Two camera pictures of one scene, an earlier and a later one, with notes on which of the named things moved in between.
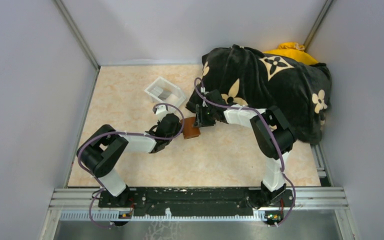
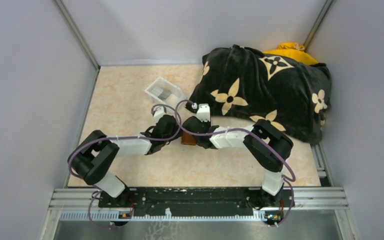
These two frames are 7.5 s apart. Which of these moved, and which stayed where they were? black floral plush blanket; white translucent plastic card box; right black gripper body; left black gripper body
Moved: right black gripper body
Stayed: left black gripper body; black floral plush blanket; white translucent plastic card box
